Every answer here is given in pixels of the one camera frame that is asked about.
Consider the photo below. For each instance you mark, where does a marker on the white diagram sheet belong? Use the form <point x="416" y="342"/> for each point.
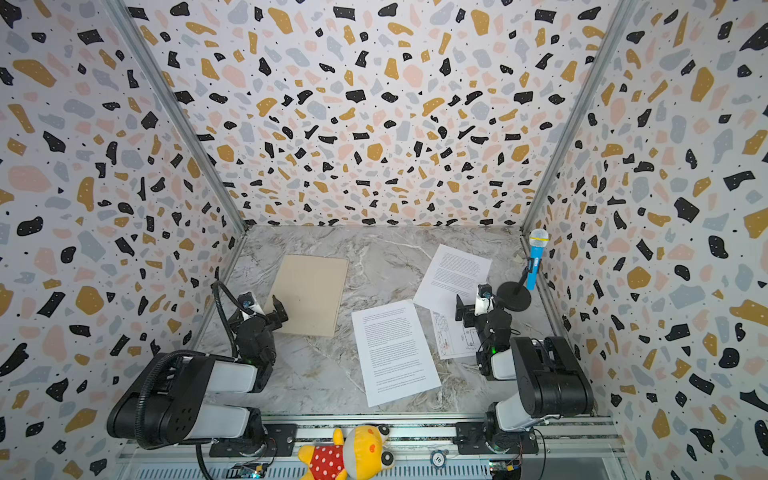
<point x="453" y="340"/>

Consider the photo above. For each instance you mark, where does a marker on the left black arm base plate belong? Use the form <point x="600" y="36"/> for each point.
<point x="268" y="441"/>

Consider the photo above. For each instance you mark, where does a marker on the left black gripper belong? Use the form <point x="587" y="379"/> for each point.
<point x="267" y="318"/>

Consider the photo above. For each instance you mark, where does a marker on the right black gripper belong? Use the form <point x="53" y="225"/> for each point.
<point x="474" y="315"/>

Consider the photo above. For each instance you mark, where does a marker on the aluminium corner post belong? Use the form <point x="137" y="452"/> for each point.
<point x="120" y="16"/>
<point x="615" y="28"/>

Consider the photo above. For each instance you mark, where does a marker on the white text sheet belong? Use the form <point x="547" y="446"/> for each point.
<point x="451" y="273"/>
<point x="394" y="355"/>

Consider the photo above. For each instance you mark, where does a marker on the left green circuit board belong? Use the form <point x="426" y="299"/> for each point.
<point x="250" y="470"/>

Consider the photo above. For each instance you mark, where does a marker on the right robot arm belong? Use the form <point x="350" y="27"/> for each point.
<point x="550" y="382"/>

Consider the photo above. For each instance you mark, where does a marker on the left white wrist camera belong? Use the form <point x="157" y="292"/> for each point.
<point x="248" y="304"/>

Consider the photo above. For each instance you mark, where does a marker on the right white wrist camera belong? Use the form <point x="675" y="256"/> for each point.
<point x="484" y="302"/>

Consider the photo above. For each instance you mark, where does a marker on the yellow plush toy red dress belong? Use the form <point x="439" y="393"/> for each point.
<point x="362" y="454"/>

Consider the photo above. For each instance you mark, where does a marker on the blue toy microphone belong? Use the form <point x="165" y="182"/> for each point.
<point x="538" y="240"/>

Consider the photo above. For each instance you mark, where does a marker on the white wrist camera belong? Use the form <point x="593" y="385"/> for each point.
<point x="248" y="304"/>
<point x="484" y="302"/>

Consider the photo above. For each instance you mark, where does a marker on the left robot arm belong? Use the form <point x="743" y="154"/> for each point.
<point x="166" y="405"/>

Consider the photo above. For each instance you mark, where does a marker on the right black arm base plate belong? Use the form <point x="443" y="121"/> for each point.
<point x="476" y="438"/>

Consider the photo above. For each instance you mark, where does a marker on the beige manila folder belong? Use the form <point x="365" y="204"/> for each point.
<point x="310" y="289"/>

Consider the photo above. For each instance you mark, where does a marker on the left aluminium corner post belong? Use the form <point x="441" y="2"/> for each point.
<point x="120" y="16"/>

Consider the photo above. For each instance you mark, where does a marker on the right circuit board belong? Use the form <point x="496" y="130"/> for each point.
<point x="506" y="470"/>

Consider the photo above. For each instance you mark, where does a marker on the right aluminium corner post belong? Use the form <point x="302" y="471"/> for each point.
<point x="615" y="28"/>

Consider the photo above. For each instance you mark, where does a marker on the aluminium front rail frame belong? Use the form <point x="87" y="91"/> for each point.
<point x="415" y="446"/>

